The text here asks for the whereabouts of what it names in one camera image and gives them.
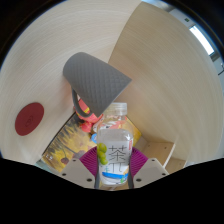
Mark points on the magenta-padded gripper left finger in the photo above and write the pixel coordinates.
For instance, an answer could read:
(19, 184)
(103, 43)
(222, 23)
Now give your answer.
(76, 173)

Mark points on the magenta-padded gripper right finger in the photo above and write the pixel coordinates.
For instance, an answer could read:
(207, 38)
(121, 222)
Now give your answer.
(150, 171)

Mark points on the clear plastic drink bottle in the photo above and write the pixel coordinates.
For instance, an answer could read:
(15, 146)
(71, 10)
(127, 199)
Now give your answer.
(115, 146)

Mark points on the yellow poppy flower painting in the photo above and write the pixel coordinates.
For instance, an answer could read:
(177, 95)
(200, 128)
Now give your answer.
(68, 143)

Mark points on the red plush mouse toy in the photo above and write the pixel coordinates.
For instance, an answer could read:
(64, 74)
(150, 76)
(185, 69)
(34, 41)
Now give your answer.
(87, 118)

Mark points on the flat round red coaster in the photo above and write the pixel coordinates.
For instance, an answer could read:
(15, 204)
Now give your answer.
(29, 119)

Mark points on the grey textured mug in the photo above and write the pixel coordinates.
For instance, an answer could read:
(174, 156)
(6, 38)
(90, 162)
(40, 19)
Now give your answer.
(96, 80)

